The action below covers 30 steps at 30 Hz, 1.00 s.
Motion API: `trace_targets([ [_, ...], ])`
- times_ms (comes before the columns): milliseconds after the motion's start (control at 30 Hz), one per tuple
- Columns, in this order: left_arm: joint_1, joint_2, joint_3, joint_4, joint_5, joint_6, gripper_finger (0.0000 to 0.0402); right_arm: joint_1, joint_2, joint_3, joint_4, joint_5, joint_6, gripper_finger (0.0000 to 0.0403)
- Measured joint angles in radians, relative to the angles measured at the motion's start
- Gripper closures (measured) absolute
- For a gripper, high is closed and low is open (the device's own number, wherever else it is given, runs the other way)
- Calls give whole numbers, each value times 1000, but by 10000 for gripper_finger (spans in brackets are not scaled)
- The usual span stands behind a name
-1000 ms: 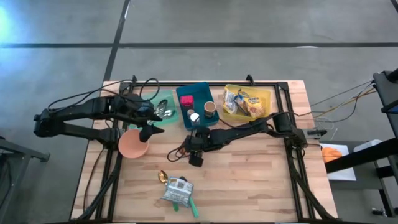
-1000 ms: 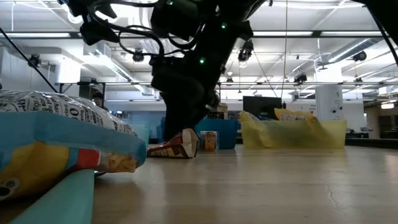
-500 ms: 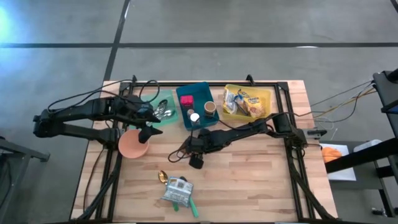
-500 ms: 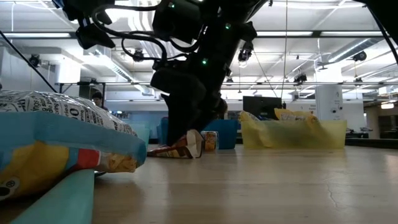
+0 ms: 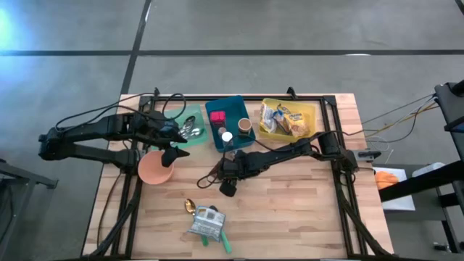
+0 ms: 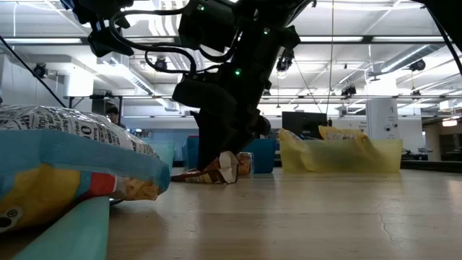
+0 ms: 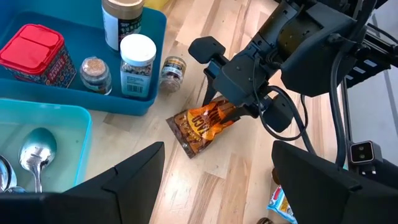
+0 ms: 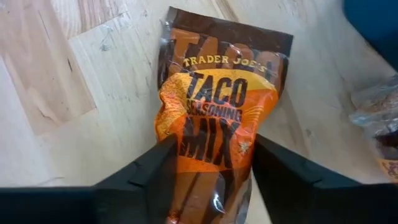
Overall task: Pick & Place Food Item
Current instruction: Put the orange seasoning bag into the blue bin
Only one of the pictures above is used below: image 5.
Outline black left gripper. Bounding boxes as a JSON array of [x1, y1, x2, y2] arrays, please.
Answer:
[[139, 111, 191, 168]]

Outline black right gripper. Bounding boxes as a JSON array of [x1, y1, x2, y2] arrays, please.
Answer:
[[217, 152, 254, 198]]

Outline silver cutlery pile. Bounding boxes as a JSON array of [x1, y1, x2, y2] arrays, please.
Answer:
[[181, 115, 197, 135]]

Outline brown cup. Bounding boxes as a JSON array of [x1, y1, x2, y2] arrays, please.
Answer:
[[237, 117, 253, 136]]

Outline yellow creamy chicken ramen packet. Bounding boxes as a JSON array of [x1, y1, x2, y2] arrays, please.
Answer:
[[277, 104, 311, 138]]

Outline orange plastic bowl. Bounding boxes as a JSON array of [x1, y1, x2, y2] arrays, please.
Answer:
[[137, 150, 175, 186]]

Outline blue white snack bag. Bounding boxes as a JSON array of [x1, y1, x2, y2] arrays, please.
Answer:
[[186, 204, 227, 243]]

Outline gold spoon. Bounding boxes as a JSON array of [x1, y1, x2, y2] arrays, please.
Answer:
[[183, 198, 197, 217]]

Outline teal translucent plastic bin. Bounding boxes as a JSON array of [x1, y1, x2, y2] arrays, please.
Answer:
[[154, 104, 210, 150]]

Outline blue plastic bin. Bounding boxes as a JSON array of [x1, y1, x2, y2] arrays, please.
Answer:
[[204, 94, 257, 153]]

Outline yellow translucent plastic bin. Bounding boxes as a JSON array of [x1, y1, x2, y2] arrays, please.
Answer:
[[257, 97, 317, 143]]

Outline small electronics control box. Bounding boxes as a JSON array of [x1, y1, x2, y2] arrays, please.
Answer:
[[357, 149, 382, 162]]

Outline grey metal stand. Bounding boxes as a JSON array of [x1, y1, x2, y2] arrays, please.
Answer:
[[0, 158, 59, 254]]

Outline orange cloth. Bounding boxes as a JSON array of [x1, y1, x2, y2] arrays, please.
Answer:
[[374, 170, 399, 191]]

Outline white paper sheet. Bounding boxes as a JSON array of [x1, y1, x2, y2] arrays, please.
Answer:
[[372, 166, 417, 212]]

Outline black equipment stand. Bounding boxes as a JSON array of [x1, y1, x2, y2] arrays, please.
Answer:
[[378, 79, 464, 254]]

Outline white plastic container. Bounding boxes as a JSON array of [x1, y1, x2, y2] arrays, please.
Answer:
[[411, 162, 446, 178]]

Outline long green handled utensil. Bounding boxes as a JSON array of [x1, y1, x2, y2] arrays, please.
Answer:
[[220, 230, 233, 254]]

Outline black aluminium table frame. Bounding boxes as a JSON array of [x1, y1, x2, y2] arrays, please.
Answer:
[[88, 86, 394, 260]]

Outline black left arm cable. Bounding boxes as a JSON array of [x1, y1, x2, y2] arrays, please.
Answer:
[[54, 92, 188, 130]]

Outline bundle of coloured wires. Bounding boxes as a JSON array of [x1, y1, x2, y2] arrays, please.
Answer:
[[344, 92, 439, 146]]

